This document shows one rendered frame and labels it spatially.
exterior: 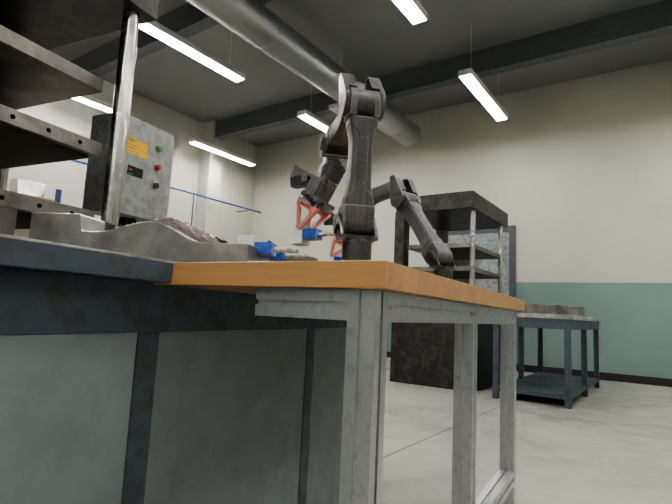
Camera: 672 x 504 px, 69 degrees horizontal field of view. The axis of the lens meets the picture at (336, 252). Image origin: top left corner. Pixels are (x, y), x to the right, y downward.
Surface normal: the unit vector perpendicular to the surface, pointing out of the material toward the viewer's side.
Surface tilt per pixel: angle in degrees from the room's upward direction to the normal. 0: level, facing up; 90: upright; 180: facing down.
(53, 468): 90
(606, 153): 90
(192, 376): 90
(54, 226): 90
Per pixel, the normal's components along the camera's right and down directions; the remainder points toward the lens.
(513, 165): -0.57, -0.13
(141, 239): -0.13, -0.13
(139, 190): 0.91, -0.01
